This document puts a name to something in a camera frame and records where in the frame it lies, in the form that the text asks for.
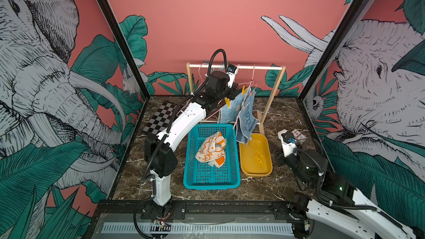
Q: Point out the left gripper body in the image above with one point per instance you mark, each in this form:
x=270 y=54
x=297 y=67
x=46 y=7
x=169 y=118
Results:
x=228 y=93

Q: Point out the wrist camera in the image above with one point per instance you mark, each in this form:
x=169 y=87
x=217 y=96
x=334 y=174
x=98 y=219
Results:
x=232 y=70
x=288 y=142

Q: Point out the yellow plastic tray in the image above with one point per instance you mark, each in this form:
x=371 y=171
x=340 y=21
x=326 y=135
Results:
x=248 y=164

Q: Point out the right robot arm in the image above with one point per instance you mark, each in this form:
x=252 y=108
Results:
x=337 y=202

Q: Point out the white orange lion towel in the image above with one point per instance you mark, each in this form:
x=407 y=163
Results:
x=212 y=151

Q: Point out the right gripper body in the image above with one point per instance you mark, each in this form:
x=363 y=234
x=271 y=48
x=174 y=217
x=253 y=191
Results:
x=293 y=163

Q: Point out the teal plastic basket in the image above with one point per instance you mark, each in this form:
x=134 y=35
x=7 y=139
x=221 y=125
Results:
x=205 y=176

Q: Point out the small card box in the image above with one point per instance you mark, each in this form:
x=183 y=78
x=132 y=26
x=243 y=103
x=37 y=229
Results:
x=299 y=136

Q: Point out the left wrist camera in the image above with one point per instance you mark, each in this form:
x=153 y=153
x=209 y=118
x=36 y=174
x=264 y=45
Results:
x=232 y=70

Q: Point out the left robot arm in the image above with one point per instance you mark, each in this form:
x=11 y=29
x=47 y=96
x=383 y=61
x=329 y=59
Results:
x=160 y=148

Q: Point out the wooden clothes rack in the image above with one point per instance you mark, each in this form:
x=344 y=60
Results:
x=260 y=115

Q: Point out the checkered chess board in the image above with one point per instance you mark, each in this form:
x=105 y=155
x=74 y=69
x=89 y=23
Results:
x=160 y=119

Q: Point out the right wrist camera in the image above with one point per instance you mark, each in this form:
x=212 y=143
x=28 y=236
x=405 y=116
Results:
x=288 y=142

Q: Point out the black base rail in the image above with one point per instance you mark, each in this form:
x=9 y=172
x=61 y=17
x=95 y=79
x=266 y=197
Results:
x=179 y=209

